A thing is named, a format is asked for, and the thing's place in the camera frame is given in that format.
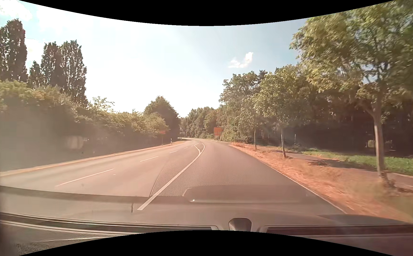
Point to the green grass strip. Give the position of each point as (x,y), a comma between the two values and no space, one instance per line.
(402,164)

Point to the red road sign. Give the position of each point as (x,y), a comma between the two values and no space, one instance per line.
(162,132)

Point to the road markings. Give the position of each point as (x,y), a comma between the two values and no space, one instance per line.
(171,181)

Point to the asphalt side path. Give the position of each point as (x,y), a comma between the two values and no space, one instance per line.
(404,180)

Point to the orange road sign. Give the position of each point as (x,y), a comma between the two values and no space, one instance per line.
(218,131)

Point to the grey asphalt road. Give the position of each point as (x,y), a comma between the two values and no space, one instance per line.
(121,170)

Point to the small roadside tree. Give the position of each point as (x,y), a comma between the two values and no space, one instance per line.
(249,117)

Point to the group of tall dark trees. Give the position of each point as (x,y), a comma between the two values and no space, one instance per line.
(64,67)

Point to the large roadside tree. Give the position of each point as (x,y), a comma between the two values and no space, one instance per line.
(379,142)

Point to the pale pavement strip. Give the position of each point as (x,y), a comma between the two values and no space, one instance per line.
(85,159)

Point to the dense wood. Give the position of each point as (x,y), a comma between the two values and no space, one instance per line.
(228,106)

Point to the car's own bonnet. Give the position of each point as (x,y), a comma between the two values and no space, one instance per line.
(156,217)

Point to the long overgrown hedge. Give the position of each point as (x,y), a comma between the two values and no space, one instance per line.
(43,117)

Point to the dark round tree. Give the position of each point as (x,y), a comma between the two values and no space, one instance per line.
(163,110)

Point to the dry brown grass verge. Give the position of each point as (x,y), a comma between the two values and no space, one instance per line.
(320,179)

